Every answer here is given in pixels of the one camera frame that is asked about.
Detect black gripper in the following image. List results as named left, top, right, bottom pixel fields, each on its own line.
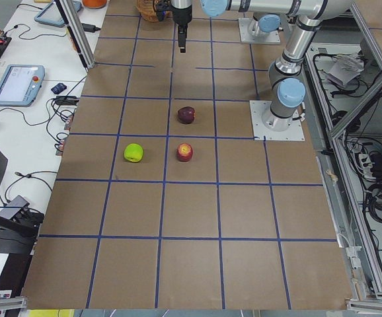
left=171, top=0, right=192, bottom=53

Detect dark red apple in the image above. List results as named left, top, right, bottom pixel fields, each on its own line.
left=177, top=106, right=196, bottom=124

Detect red yellow apple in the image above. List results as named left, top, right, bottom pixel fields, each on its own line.
left=176, top=143, right=194, bottom=162

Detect green apple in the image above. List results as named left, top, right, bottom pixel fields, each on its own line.
left=124, top=143, right=143, bottom=162

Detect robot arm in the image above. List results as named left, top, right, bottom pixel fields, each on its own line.
left=200, top=0, right=353, bottom=132
left=170, top=1, right=281, bottom=53

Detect wicker basket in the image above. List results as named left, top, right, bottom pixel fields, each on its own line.
left=136, top=0, right=171, bottom=22

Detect black power adapter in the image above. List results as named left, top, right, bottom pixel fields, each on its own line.
left=81, top=23, right=101, bottom=33

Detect orange round object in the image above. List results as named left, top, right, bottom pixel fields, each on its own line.
left=82, top=0, right=108, bottom=9

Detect far teach pendant tablet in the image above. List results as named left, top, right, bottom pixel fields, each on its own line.
left=34, top=1, right=82, bottom=27

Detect teach pendant tablet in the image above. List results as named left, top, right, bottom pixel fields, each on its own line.
left=34, top=1, right=82, bottom=27
left=0, top=64, right=46, bottom=107

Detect near teach pendant tablet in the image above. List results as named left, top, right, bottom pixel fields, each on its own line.
left=0, top=64, right=46, bottom=107

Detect white power strip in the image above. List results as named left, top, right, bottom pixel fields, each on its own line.
left=355, top=147, right=375, bottom=180

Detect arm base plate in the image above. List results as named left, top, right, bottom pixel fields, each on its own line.
left=249, top=100, right=305, bottom=141
left=238, top=18, right=281, bottom=45

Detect aluminium frame post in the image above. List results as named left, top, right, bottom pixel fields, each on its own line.
left=55, top=0, right=95, bottom=69

